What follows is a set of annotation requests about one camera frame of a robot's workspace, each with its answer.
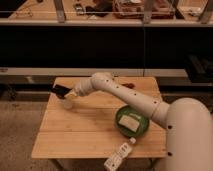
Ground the white block on plate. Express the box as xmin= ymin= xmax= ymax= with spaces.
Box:
xmin=119 ymin=115 xmax=139 ymax=132

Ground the green plate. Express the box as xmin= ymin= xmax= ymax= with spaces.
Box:
xmin=115 ymin=105 xmax=149 ymax=137

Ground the dark box at right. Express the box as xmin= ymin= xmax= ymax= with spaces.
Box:
xmin=185 ymin=55 xmax=213 ymax=83

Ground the translucent white cup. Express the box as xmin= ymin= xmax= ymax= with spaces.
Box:
xmin=60 ymin=98 xmax=73 ymax=109

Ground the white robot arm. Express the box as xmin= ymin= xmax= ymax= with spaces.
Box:
xmin=67 ymin=72 xmax=213 ymax=171

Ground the black device on shelf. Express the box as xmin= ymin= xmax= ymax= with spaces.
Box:
xmin=86 ymin=3 xmax=112 ymax=17

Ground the basket with items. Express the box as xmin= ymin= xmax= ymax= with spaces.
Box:
xmin=113 ymin=0 xmax=175 ymax=19

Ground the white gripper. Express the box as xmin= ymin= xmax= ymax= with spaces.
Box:
xmin=65 ymin=78 xmax=94 ymax=98

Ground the wooden table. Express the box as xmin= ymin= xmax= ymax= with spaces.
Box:
xmin=31 ymin=77 xmax=166 ymax=159

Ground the black eraser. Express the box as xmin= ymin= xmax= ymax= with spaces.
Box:
xmin=51 ymin=84 xmax=71 ymax=99

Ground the brown sausage-shaped object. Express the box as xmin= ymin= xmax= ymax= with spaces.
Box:
xmin=122 ymin=83 xmax=135 ymax=89

